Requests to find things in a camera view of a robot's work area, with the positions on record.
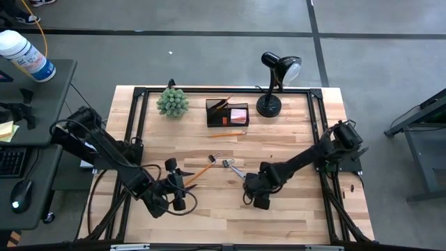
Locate black metal stand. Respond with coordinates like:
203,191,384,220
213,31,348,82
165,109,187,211
383,89,446,203

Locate red-handled scissors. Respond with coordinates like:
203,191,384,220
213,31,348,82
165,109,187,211
228,164,247,181

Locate person's shoe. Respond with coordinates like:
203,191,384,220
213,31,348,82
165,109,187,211
13,14,42,26
29,0,57,8

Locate white wipes canister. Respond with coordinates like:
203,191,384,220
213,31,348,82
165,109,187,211
0,29,56,83

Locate black computer mouse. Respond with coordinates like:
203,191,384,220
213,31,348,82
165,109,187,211
9,179,34,214

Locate green potted plant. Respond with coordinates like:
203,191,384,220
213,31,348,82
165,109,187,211
155,87,190,119

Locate black aluminium table frame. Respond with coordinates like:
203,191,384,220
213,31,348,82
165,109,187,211
78,86,376,245

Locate white box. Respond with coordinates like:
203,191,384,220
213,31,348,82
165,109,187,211
79,139,102,169

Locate black desk clamp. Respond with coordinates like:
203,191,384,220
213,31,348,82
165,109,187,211
0,101,37,130

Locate pink sticky note pad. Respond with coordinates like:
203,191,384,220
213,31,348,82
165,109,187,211
231,109,247,123

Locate yellow cable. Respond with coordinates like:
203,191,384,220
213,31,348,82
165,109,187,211
20,0,49,76

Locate yellow sticky note pad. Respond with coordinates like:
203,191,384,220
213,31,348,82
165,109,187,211
0,121,20,143

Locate black side desk top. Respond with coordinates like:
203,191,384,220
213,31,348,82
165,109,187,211
0,57,77,146

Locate orange wooden pencil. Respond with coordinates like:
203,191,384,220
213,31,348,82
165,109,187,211
183,160,217,186
208,131,247,139
215,94,233,109

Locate black gooseneck desk lamp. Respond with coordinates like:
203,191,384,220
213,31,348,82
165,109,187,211
256,51,303,119

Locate black mesh desk organizer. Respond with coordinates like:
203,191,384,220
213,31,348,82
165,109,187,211
205,98,251,128

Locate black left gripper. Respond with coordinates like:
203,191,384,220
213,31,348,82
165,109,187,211
164,157,199,212

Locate small black desk object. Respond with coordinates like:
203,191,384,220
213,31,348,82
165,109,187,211
19,87,35,105

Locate black keyboard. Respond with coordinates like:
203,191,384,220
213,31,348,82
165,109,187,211
0,148,28,178

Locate black keyboard shelf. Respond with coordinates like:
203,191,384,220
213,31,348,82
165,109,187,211
0,143,63,231

